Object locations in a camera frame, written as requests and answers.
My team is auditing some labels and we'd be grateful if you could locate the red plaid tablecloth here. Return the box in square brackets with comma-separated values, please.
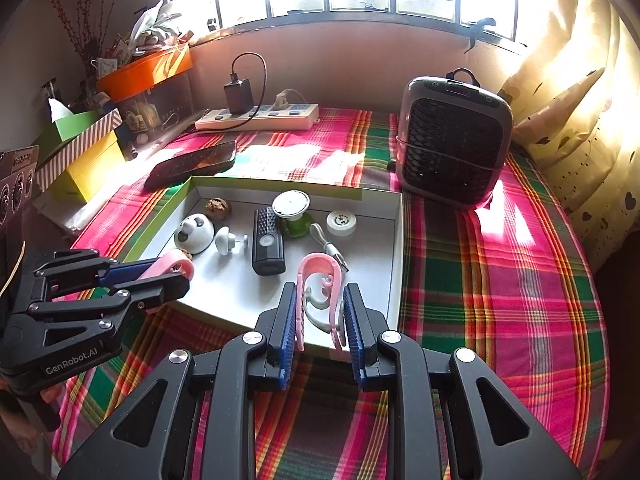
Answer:
[51, 108, 610, 479]

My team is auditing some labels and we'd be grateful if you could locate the orange storage box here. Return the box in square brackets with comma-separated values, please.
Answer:
[96, 44, 193, 103]

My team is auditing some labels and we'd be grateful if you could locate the white cardboard box tray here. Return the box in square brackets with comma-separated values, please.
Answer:
[125, 177, 404, 360]

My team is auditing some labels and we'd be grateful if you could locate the green tissue box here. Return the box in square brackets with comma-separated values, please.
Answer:
[35, 98, 99, 166]

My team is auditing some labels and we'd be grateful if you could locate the yellow box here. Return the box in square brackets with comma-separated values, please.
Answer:
[49, 131, 125, 204]

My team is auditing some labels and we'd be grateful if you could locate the white power strip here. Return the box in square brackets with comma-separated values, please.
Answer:
[194, 103, 319, 131]

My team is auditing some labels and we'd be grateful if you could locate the black smartphone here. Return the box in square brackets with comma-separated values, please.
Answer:
[143, 141, 236, 192]

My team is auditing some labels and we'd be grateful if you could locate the black window latch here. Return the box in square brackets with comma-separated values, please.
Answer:
[465, 16, 497, 53]

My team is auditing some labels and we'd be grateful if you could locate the plant on shelf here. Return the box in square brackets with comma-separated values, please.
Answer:
[105, 0, 194, 66]

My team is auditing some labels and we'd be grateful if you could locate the walnut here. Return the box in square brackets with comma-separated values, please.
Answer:
[179, 248, 193, 261]
[205, 197, 232, 221]

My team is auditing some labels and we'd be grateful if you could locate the small white plug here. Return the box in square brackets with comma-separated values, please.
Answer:
[272, 89, 290, 110]

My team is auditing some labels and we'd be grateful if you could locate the black remote device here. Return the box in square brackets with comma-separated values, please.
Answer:
[252, 207, 285, 276]

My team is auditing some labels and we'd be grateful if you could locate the cream heart pattern curtain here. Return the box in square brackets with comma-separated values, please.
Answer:
[500, 0, 639, 270]

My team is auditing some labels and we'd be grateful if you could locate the white panda toy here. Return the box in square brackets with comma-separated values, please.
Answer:
[174, 214, 215, 255]

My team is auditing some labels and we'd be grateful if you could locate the pink silicone pouch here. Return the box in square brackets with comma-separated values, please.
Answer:
[139, 249, 194, 281]

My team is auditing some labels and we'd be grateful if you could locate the white green suction cup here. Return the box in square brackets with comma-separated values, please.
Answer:
[271, 190, 314, 238]

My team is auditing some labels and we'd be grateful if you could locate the brown patterned box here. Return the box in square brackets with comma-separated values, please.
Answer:
[0, 145, 39, 228]

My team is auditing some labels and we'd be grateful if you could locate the black charger adapter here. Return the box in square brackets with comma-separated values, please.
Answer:
[224, 72, 254, 115]

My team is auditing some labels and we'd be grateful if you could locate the black charger cable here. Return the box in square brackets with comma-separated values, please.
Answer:
[186, 51, 269, 134]

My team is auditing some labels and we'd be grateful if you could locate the white round tape roll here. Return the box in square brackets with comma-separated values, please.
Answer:
[326, 210, 357, 238]

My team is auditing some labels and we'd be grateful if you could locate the grey portable fan heater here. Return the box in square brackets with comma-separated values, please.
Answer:
[392, 67, 513, 210]

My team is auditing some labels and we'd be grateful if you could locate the pink green clip holder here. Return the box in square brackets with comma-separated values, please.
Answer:
[295, 252, 346, 351]

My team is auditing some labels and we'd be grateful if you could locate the white knob hook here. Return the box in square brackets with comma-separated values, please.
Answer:
[214, 226, 248, 256]

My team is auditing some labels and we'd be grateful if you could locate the white usb cable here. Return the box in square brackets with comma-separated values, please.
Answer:
[308, 221, 352, 274]

